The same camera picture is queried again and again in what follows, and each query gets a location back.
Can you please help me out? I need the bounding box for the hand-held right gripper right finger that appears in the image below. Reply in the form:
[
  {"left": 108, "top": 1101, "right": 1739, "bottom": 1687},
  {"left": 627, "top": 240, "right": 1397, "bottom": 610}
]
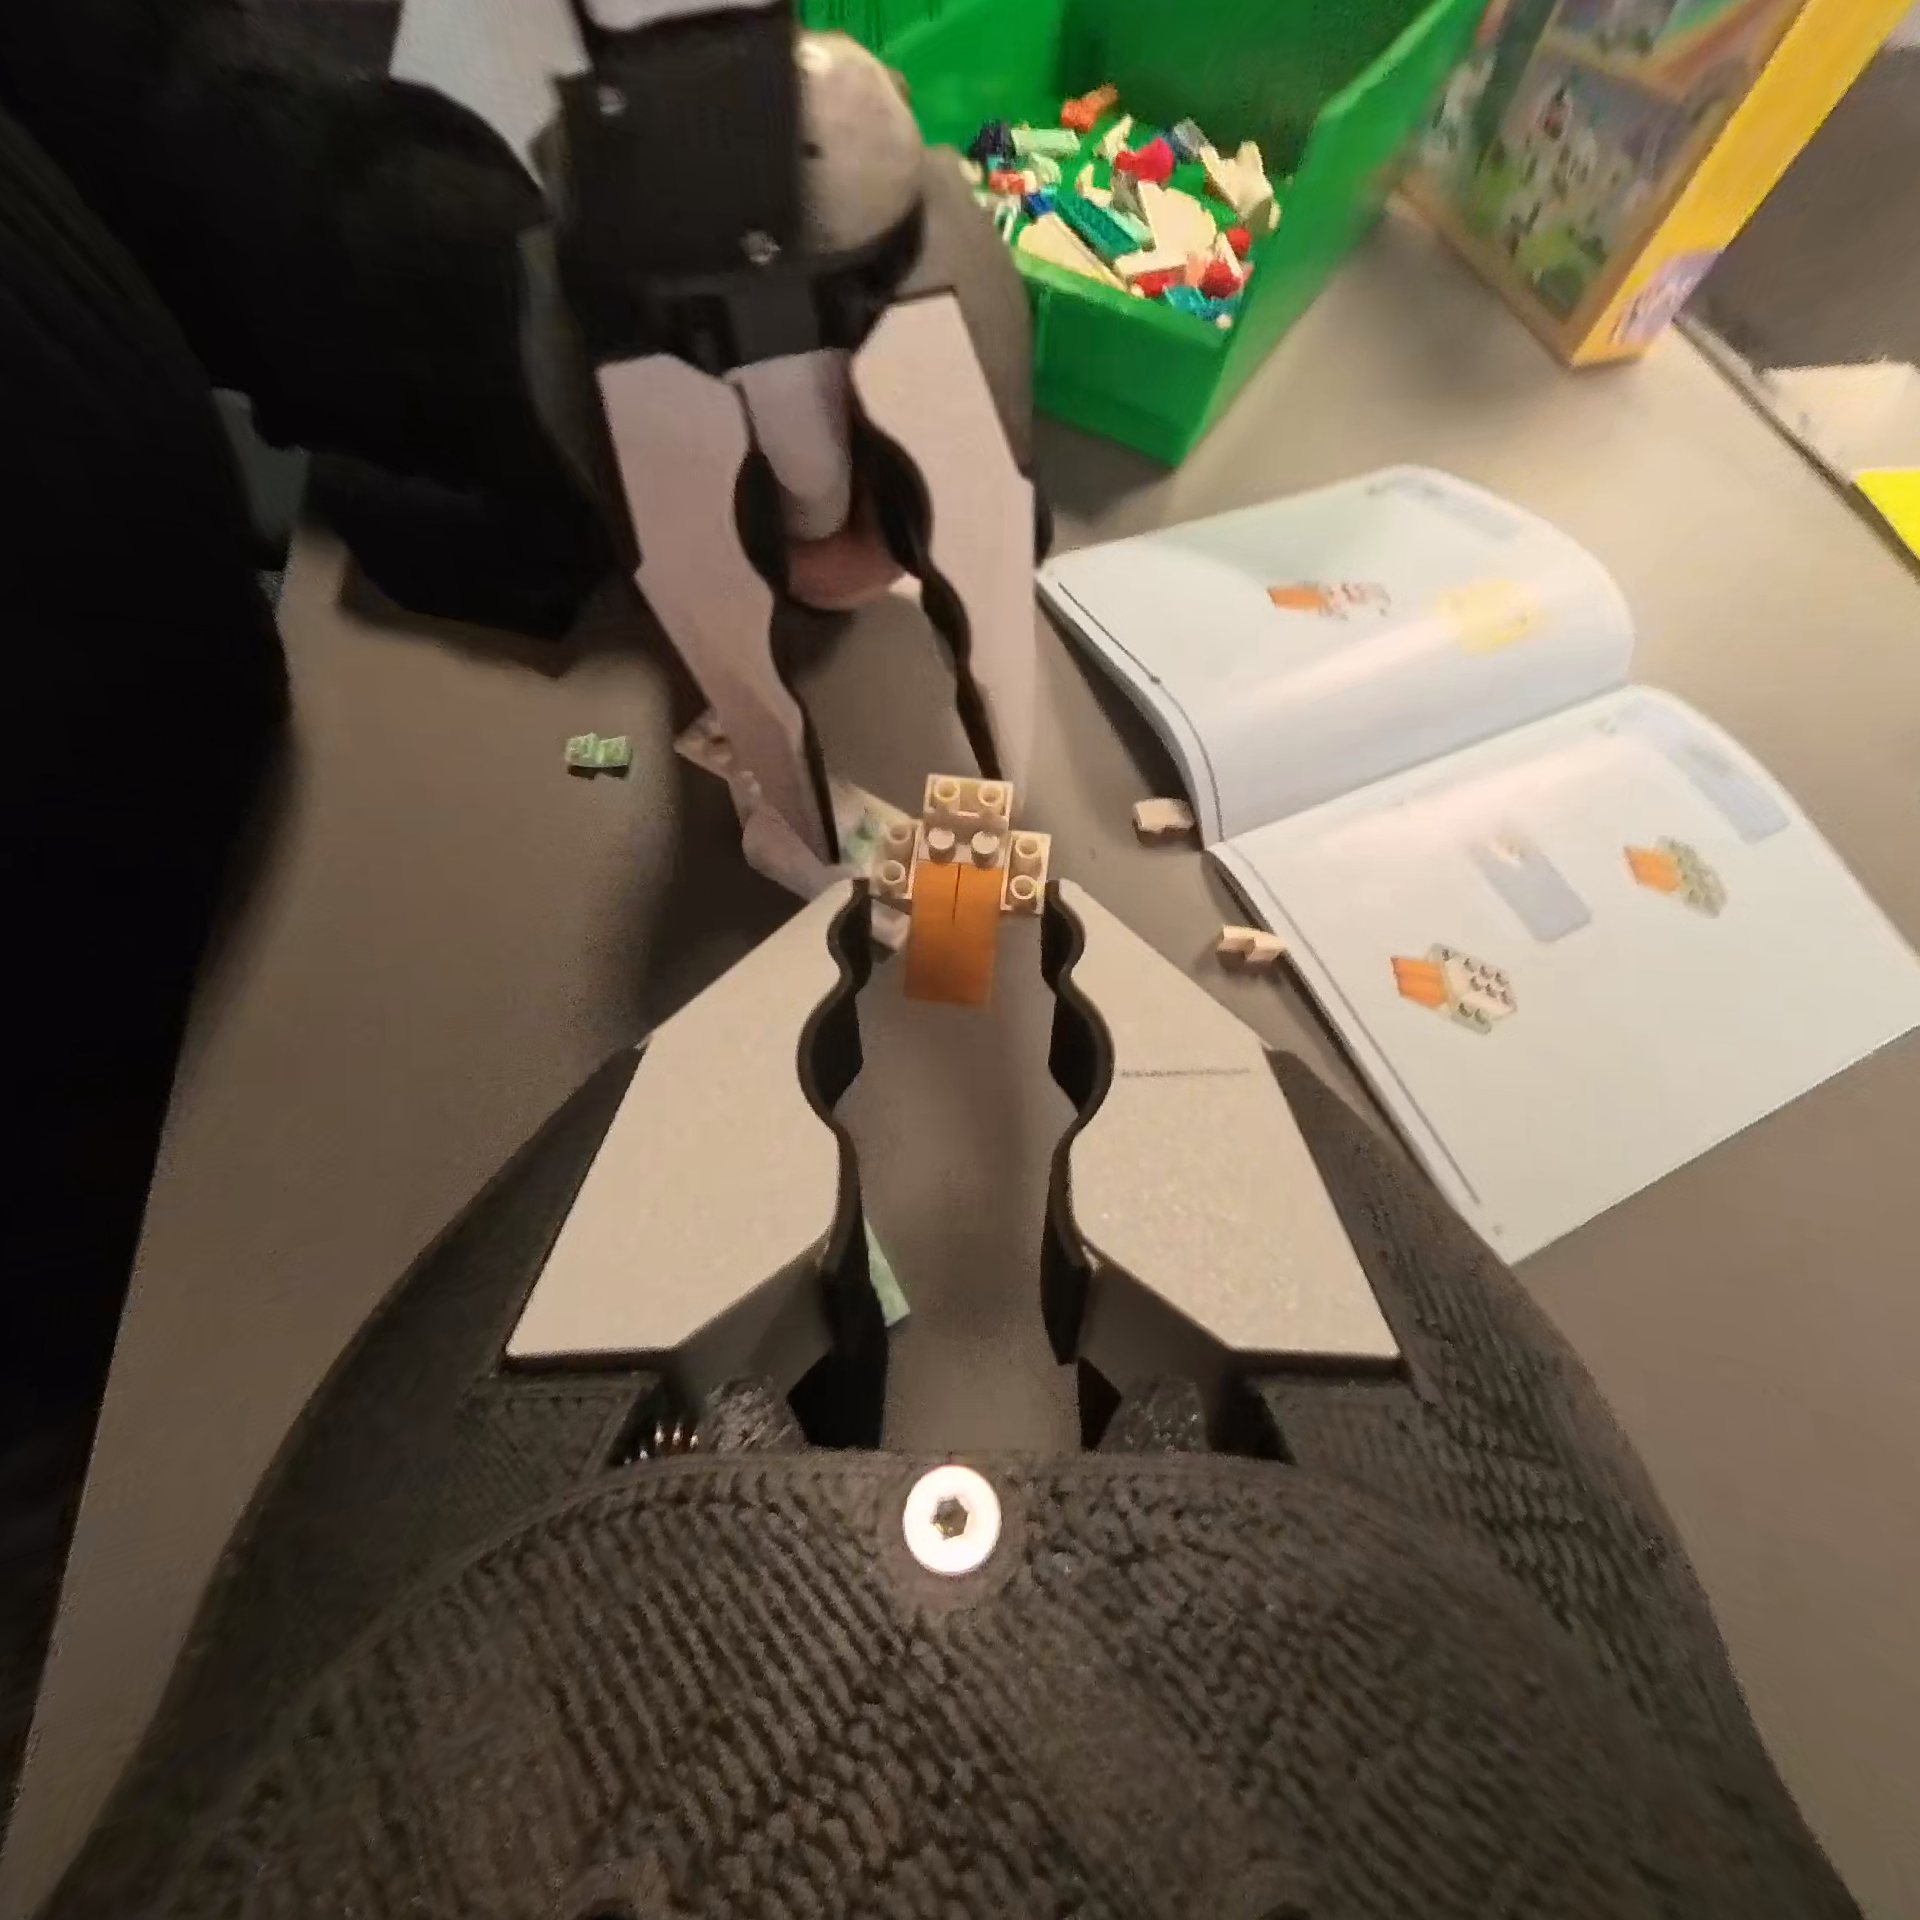
[{"left": 1039, "top": 877, "right": 1408, "bottom": 1446}]

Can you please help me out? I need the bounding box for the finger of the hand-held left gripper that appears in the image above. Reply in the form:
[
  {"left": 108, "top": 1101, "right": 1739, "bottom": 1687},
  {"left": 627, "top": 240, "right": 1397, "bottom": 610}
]
[
  {"left": 846, "top": 290, "right": 1047, "bottom": 782},
  {"left": 596, "top": 352, "right": 846, "bottom": 872}
]

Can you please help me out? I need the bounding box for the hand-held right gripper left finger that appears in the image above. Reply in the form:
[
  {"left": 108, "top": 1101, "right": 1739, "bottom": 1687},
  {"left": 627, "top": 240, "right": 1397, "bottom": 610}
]
[{"left": 503, "top": 877, "right": 891, "bottom": 1446}]

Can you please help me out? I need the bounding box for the green plastic bin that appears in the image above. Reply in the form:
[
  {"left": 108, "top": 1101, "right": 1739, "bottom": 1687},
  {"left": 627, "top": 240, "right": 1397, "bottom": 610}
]
[{"left": 793, "top": 0, "right": 1484, "bottom": 465}]

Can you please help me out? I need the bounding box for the white lego piece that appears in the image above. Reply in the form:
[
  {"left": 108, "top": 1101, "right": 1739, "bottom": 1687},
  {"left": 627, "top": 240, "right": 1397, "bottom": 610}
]
[{"left": 674, "top": 711, "right": 846, "bottom": 896}]

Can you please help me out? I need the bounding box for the white and orange lego assembly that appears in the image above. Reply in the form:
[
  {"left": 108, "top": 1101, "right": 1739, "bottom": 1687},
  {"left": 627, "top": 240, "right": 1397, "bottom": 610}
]
[{"left": 870, "top": 771, "right": 1053, "bottom": 1008}]

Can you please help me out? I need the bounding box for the pile of loose lego pieces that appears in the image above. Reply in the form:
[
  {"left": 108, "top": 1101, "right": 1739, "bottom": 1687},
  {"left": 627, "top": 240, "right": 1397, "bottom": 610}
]
[{"left": 966, "top": 82, "right": 1293, "bottom": 324}]

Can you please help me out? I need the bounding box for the yellow lego set box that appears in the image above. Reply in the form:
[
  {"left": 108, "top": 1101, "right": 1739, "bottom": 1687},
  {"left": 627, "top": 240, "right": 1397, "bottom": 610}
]
[{"left": 1395, "top": 0, "right": 1884, "bottom": 370}]

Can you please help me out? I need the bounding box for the person's left hand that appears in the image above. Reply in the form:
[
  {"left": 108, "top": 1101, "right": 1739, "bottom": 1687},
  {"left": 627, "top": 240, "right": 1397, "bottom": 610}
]
[{"left": 778, "top": 509, "right": 905, "bottom": 610}]

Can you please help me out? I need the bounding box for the open instruction booklet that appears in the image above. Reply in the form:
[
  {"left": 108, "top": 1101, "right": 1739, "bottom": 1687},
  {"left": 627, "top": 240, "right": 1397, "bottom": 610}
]
[{"left": 1035, "top": 464, "right": 1920, "bottom": 1263}]

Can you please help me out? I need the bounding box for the dark grey folded panel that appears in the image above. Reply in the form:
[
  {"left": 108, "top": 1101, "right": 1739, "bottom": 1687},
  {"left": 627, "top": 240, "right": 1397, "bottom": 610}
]
[{"left": 1678, "top": 58, "right": 1920, "bottom": 370}]

